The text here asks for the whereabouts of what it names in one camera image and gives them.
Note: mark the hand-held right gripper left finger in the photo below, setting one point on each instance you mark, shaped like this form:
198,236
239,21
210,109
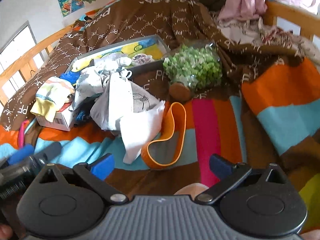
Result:
103,166

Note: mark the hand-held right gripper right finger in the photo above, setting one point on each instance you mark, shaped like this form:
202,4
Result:
220,166

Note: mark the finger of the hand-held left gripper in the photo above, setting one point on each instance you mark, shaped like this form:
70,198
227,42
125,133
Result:
22,153
51,148

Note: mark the black printed cloth band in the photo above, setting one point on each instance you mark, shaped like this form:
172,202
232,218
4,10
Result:
83,113

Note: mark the small white cardboard box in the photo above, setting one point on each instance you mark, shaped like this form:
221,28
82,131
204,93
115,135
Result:
58,121

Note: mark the plain white cloth bag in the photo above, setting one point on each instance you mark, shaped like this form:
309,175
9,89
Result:
142,127

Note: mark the yellow striped sock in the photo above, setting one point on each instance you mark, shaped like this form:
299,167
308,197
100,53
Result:
52,92

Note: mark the orange elastic band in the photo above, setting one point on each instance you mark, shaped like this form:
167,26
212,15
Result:
180,115

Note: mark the light blue face mask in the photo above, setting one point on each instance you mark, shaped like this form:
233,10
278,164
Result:
117,97

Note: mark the white blue printed cloth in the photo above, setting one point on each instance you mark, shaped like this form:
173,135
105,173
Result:
87,85

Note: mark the blue plastic bag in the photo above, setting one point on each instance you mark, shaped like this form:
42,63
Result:
71,76

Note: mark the bag of green pieces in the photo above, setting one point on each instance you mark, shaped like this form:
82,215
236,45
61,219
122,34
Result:
192,67

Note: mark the window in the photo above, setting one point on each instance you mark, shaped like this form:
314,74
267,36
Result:
15,42

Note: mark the purple white floral pouch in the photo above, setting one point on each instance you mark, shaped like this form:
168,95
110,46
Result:
141,58

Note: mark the colourful painted picture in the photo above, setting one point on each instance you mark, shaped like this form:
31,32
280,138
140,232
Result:
147,48

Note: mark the white floral cloth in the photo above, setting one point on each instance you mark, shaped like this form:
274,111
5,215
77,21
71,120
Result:
250,31

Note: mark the brown patterned blanket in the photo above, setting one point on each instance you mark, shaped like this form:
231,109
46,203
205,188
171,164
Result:
150,17

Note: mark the pink cloth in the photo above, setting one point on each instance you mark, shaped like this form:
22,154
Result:
250,0

